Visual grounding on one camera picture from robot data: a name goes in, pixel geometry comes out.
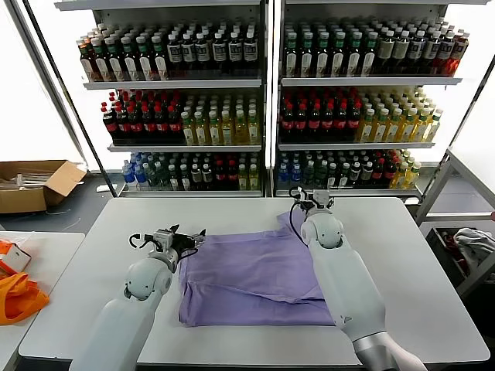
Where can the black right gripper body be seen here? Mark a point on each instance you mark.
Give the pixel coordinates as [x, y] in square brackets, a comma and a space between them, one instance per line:
[308, 205]

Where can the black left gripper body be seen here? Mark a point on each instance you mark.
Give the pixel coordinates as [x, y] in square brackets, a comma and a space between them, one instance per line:
[183, 242]

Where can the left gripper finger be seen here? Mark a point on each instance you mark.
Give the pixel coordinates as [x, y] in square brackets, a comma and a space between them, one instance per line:
[199, 237]
[175, 230]

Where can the purple printed T-shirt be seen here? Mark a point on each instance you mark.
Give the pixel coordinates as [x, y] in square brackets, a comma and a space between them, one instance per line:
[239, 270]

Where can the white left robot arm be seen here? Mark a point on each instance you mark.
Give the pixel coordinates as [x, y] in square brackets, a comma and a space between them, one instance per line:
[147, 278]

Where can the blue water bottle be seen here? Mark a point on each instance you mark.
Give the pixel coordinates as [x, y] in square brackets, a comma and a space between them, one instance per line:
[130, 179]
[296, 178]
[141, 179]
[284, 178]

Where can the small white cap dark bottle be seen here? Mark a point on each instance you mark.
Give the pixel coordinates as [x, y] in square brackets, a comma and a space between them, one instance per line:
[207, 178]
[355, 175]
[196, 178]
[343, 178]
[175, 179]
[366, 175]
[332, 178]
[186, 179]

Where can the small yellow juice bottle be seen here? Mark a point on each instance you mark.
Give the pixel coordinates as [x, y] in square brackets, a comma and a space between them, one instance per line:
[401, 178]
[412, 178]
[243, 179]
[254, 179]

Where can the small red cap cola bottle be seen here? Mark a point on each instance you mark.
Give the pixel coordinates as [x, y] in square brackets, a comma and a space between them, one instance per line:
[232, 178]
[378, 175]
[390, 175]
[220, 178]

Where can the small white plastic piece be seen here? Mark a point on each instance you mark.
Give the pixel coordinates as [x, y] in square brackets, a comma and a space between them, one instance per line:
[103, 189]

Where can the white side table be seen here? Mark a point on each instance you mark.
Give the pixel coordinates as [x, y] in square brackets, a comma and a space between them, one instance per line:
[58, 263]

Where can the grey metal shelving unit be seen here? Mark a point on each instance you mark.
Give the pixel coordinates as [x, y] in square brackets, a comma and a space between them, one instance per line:
[174, 84]
[367, 81]

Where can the black storage bin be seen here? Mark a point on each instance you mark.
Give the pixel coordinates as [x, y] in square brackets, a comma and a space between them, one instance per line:
[439, 255]

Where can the red item in bin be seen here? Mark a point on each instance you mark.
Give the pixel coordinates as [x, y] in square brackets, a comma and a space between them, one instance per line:
[450, 241]

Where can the green label tea bottle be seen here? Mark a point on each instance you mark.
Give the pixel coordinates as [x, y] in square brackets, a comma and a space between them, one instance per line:
[116, 67]
[102, 67]
[291, 58]
[354, 58]
[322, 58]
[130, 67]
[368, 58]
[306, 58]
[145, 65]
[338, 58]
[160, 65]

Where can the open cardboard box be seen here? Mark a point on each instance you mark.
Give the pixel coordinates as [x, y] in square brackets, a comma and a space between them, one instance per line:
[23, 200]

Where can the bundle of white strips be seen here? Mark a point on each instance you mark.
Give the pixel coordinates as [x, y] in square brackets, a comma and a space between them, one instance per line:
[27, 180]

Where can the white and orange box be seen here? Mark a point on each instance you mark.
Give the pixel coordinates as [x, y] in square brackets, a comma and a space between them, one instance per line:
[17, 258]

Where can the black-white label dark bottle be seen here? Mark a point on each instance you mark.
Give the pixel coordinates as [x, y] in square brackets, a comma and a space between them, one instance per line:
[431, 50]
[189, 54]
[203, 54]
[175, 54]
[250, 51]
[445, 50]
[235, 52]
[416, 50]
[219, 53]

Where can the orange fabric bag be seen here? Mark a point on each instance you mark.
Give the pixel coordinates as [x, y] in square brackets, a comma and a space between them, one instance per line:
[19, 299]

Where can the grey crumpled cloth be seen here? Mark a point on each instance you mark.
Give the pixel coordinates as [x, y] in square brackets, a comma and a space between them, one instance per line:
[475, 243]

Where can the beige label dark bottle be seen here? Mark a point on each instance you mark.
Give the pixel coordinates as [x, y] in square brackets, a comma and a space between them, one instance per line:
[385, 52]
[401, 52]

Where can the red tea bottle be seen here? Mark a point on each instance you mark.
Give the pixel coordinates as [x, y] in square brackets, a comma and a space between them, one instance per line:
[458, 54]
[89, 67]

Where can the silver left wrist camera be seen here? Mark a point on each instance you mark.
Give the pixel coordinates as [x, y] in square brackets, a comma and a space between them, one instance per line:
[162, 235]

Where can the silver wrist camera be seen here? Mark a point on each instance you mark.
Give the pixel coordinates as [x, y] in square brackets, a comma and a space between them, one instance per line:
[162, 235]
[323, 198]

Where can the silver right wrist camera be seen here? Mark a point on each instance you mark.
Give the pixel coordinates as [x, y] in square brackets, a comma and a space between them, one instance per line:
[323, 198]

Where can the grey metal cart frame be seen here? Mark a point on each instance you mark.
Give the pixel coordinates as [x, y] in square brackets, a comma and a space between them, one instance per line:
[432, 193]

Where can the black window frame pole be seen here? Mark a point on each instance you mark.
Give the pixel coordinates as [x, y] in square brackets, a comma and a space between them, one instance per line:
[454, 135]
[71, 96]

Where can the grey window frame pillar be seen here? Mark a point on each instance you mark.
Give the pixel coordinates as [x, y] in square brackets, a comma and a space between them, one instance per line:
[56, 96]

